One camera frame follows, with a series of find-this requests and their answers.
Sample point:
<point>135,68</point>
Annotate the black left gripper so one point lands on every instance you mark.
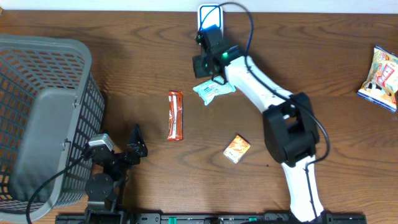
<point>141,150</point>

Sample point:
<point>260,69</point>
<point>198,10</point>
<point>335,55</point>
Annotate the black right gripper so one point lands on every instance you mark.
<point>198,70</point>

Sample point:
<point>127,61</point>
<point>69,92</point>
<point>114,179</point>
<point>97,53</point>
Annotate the light green wet wipes pack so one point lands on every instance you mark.
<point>210,89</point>

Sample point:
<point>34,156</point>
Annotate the long orange snack bar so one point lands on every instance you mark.
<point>175,116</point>

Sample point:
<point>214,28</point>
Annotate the small orange snack packet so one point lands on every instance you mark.
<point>236,149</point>

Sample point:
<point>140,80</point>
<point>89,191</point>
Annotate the cream snack bag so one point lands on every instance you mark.
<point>380,86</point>

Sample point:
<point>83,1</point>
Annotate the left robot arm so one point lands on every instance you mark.
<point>105,190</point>

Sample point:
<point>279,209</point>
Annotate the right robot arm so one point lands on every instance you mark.
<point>290,128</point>

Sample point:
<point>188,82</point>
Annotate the white barcode scanner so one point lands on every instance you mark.
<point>209,15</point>

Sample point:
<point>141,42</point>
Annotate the grey plastic shopping basket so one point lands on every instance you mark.
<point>50,108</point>

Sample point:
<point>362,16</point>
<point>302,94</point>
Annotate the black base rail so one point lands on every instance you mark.
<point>155,218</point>

